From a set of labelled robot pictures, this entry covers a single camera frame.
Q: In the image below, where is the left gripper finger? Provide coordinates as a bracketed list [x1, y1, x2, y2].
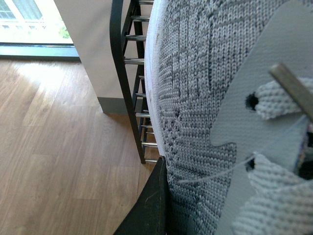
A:
[114, 157, 169, 235]

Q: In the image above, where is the grey knit sneaker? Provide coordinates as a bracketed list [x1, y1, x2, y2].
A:
[145, 0, 313, 235]

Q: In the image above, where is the black metal shoe rack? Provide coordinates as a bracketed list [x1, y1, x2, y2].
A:
[110, 0, 157, 164]

